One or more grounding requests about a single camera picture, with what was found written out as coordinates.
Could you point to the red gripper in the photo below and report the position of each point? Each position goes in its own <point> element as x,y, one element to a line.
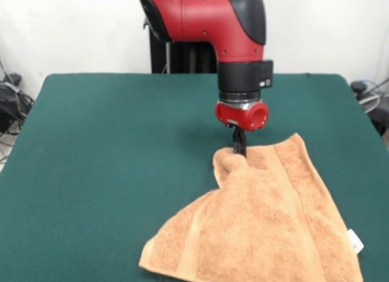
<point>243,116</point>

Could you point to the tan terry towel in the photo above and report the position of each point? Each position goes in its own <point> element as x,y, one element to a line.
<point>258,227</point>

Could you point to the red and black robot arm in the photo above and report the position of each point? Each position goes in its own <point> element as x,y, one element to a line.
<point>206,17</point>

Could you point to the black and gray floor equipment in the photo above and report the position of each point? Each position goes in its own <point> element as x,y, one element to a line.
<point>380,112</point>

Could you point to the dark green table cloth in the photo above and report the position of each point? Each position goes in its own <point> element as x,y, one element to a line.
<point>91,172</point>

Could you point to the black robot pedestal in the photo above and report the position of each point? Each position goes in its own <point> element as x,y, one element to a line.
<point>188,58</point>

